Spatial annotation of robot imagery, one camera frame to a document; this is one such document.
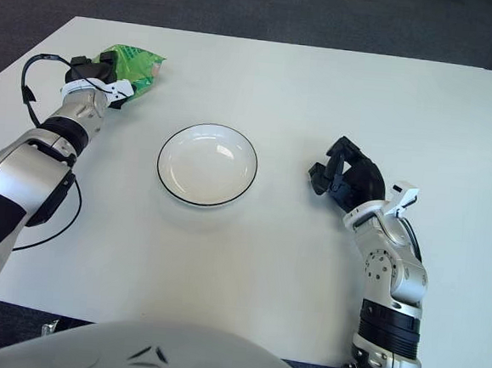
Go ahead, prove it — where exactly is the grey robot torso shell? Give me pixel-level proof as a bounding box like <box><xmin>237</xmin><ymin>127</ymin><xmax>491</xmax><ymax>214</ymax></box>
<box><xmin>0</xmin><ymin>306</ymin><xmax>330</xmax><ymax>368</ymax></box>

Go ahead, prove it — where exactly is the green snack chip bag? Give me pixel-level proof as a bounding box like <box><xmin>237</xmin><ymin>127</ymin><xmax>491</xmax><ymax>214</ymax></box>
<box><xmin>88</xmin><ymin>42</ymin><xmax>169</xmax><ymax>103</ymax></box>

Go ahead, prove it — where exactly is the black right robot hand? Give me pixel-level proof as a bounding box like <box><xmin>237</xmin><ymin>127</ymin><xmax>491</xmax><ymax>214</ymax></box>
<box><xmin>302</xmin><ymin>133</ymin><xmax>425</xmax><ymax>235</ymax></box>

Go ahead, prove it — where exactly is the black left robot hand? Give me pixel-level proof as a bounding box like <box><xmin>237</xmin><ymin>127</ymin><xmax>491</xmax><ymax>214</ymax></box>
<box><xmin>59</xmin><ymin>48</ymin><xmax>138</xmax><ymax>112</ymax></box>

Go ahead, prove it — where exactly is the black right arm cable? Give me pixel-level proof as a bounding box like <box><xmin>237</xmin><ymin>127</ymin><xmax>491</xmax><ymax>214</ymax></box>
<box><xmin>397</xmin><ymin>218</ymin><xmax>424</xmax><ymax>262</ymax></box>

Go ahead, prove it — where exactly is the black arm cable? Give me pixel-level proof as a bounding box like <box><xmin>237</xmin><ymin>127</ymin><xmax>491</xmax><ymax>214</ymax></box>
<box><xmin>397</xmin><ymin>218</ymin><xmax>424</xmax><ymax>262</ymax></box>
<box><xmin>7</xmin><ymin>50</ymin><xmax>95</xmax><ymax>258</ymax></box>

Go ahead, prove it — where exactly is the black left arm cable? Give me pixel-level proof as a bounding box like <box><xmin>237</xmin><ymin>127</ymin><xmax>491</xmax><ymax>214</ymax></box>
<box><xmin>7</xmin><ymin>50</ymin><xmax>95</xmax><ymax>258</ymax></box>

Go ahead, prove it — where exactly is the white plate black rim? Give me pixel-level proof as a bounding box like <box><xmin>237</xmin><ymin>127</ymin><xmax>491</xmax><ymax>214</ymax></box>
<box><xmin>153</xmin><ymin>119</ymin><xmax>262</xmax><ymax>212</ymax></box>

